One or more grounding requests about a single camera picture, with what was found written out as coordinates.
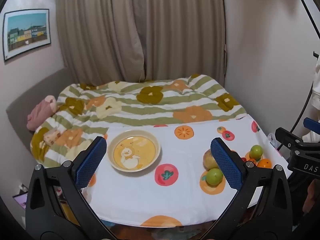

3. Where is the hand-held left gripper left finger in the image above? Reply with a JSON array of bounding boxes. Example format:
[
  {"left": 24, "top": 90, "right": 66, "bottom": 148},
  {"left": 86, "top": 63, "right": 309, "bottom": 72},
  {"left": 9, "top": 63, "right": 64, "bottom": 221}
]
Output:
[{"left": 25, "top": 136, "right": 118, "bottom": 240}]

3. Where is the large orange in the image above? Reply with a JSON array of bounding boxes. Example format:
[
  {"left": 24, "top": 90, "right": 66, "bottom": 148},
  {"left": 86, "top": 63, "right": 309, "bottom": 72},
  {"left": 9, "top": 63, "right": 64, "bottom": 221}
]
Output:
[{"left": 257, "top": 158, "right": 272, "bottom": 169}]

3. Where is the tablet screen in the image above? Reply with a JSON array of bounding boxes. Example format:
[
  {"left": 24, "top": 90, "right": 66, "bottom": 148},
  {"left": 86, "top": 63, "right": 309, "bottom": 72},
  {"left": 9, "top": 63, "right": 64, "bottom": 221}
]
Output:
[{"left": 12, "top": 192, "right": 28, "bottom": 211}]

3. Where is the pink plush toy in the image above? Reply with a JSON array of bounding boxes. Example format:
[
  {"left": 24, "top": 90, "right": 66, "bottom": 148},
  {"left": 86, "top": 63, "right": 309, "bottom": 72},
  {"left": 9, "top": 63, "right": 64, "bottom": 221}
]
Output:
[{"left": 27, "top": 95, "right": 59, "bottom": 131}]

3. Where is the grey padded headboard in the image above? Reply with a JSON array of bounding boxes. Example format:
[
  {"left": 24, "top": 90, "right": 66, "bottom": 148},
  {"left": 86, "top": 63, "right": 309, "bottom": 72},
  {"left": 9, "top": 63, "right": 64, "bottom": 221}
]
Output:
[{"left": 6, "top": 67, "right": 75, "bottom": 133}]

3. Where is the beige curtain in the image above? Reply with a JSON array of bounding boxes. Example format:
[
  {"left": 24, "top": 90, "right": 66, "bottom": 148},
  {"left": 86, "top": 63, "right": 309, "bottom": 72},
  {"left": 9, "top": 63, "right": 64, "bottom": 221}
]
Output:
[{"left": 55, "top": 0, "right": 227, "bottom": 85}]

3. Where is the cream plate with duck print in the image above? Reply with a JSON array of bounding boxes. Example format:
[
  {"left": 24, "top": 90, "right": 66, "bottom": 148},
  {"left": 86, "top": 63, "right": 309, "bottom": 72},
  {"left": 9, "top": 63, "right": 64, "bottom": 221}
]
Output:
[{"left": 107, "top": 129, "right": 162, "bottom": 172}]

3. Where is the framed wall poster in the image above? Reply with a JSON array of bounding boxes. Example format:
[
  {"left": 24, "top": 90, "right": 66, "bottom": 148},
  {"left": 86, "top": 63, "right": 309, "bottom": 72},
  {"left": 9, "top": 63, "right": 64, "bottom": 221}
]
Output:
[{"left": 3, "top": 9, "right": 52, "bottom": 62}]

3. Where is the striped floral blanket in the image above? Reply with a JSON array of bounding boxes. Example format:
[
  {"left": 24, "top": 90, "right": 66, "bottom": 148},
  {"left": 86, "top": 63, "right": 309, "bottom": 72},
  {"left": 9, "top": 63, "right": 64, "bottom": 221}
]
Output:
[{"left": 30, "top": 74, "right": 248, "bottom": 168}]

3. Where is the white fruit-print tablecloth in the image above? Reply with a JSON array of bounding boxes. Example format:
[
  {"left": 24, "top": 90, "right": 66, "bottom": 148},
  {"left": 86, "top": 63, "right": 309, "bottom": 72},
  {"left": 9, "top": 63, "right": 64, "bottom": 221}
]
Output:
[{"left": 81, "top": 114, "right": 290, "bottom": 228}]

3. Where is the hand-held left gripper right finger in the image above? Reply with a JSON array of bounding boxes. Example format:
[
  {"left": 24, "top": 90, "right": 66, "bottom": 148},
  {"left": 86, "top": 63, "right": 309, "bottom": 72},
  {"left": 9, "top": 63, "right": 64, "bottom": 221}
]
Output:
[{"left": 200, "top": 137, "right": 293, "bottom": 240}]

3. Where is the small green apple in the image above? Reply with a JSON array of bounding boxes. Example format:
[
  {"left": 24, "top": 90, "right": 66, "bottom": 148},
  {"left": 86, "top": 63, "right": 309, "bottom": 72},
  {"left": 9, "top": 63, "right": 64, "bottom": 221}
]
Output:
[
  {"left": 205, "top": 168, "right": 224, "bottom": 186},
  {"left": 249, "top": 145, "right": 264, "bottom": 160}
]

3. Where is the small pink packet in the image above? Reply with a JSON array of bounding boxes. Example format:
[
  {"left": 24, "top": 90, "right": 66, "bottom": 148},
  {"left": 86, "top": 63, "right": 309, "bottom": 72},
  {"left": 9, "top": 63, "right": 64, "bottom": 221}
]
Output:
[{"left": 44, "top": 127, "right": 62, "bottom": 145}]

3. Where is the large yellow-red apple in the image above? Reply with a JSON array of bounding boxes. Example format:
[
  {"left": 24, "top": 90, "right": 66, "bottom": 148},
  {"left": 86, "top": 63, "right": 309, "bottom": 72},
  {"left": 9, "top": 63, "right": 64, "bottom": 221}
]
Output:
[{"left": 202, "top": 149, "right": 220, "bottom": 170}]

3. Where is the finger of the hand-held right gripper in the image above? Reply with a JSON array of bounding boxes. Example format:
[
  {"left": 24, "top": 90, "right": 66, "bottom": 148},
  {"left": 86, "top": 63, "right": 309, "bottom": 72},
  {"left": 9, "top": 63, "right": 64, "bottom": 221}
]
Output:
[
  {"left": 303, "top": 117, "right": 320, "bottom": 132},
  {"left": 275, "top": 127, "right": 304, "bottom": 148}
]

